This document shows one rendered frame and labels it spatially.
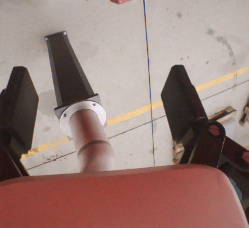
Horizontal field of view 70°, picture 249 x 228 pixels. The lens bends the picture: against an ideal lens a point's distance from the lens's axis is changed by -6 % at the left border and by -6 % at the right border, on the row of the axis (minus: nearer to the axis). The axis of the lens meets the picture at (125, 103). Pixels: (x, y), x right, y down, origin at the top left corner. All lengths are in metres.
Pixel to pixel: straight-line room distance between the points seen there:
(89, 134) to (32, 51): 1.18
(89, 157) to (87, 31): 1.27
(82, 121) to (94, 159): 0.17
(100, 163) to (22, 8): 1.30
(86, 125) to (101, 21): 1.17
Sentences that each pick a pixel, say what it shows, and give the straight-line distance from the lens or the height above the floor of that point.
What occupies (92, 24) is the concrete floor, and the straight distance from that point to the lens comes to 1.68.
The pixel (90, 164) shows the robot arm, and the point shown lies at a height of 1.26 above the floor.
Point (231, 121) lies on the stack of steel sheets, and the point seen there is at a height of 0.23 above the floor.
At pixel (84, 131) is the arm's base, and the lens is 0.65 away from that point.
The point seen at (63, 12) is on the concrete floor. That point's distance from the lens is 1.63.
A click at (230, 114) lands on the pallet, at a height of 0.14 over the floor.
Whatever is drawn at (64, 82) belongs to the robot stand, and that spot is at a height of 0.80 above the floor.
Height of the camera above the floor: 1.60
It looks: 48 degrees down
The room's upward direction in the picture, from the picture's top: 145 degrees clockwise
